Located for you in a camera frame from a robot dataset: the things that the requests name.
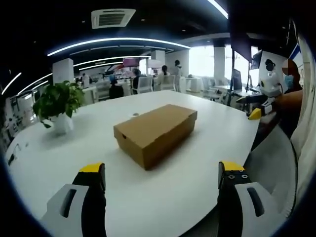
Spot short curved ceiling light strip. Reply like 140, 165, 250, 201
73, 55, 151, 68

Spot white office chair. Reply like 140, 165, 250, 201
136, 75, 154, 95
160, 75, 176, 92

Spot dark hanging panel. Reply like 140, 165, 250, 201
229, 0, 254, 64

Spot ceiling air conditioner vent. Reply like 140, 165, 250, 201
91, 8, 137, 30

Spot white plant pot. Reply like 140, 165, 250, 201
49, 115, 75, 135

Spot long curved ceiling light strip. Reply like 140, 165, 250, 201
46, 37, 191, 57

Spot computer monitor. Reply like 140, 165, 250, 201
230, 68, 243, 91

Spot green potted plant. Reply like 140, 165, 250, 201
32, 80, 86, 129

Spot blue face mask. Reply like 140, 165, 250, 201
283, 75, 295, 90

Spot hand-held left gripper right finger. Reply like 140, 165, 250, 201
217, 160, 290, 237

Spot brown cardboard shoe box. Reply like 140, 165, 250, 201
113, 104, 198, 171

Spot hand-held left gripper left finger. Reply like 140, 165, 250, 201
40, 162, 107, 237

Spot straight ceiling light strip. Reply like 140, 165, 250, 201
207, 0, 229, 20

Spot pink wall screen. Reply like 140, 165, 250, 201
122, 57, 139, 68

